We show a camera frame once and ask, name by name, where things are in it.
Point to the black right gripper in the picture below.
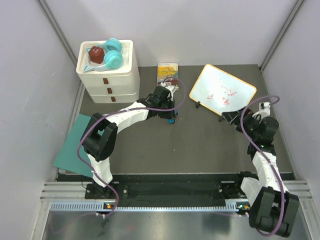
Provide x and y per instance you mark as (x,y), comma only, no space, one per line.
(233,117)

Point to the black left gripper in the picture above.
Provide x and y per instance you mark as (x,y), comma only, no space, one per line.
(169,115)

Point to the blue bone-shaped eraser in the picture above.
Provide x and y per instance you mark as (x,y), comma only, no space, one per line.
(171,121)

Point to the whiteboard with orange frame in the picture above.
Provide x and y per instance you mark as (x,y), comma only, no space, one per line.
(219,91)

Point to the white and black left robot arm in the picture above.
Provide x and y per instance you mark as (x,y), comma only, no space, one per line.
(99,137)

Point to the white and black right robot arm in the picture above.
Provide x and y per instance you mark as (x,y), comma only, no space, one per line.
(273,208)

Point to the yellow illustrated book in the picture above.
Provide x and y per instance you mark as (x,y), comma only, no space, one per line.
(169,71)

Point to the white three-drawer storage unit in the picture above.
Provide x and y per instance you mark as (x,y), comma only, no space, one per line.
(121,85)

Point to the teal cat-ear headphones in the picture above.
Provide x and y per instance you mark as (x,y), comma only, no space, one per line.
(113,57)

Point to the dark red plush cube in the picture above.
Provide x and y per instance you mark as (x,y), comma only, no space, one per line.
(96,54)

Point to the teal paper sheet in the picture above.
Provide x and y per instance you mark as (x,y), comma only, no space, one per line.
(67,158)

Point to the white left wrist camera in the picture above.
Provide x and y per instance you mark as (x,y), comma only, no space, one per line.
(171,88)

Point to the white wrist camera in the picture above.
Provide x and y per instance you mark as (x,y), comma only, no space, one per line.
(264,110)
(171,88)

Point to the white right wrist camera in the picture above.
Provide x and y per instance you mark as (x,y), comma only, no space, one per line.
(264,110)

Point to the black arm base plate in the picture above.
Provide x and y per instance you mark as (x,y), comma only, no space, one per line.
(162,191)

